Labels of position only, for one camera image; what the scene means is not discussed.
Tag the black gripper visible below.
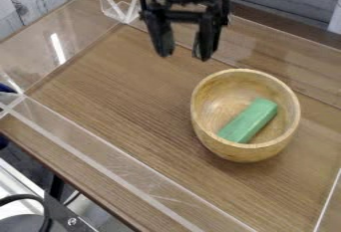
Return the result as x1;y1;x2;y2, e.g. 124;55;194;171
139;0;228;62

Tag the light brown wooden bowl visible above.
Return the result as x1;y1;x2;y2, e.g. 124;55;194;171
190;69;301;163

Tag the green rectangular block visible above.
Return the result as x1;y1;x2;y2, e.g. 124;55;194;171
216;98;278;143

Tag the blue object at left edge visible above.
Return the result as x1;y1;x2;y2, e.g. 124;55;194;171
0;83;17;94

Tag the black table leg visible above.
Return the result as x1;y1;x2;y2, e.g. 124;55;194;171
49;175;65;201

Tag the clear acrylic tray wall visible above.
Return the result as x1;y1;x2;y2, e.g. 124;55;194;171
0;0;341;232

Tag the black metal bracket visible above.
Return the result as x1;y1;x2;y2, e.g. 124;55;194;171
43;195;99;232

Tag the black cable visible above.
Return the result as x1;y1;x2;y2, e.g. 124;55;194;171
0;193;53;232

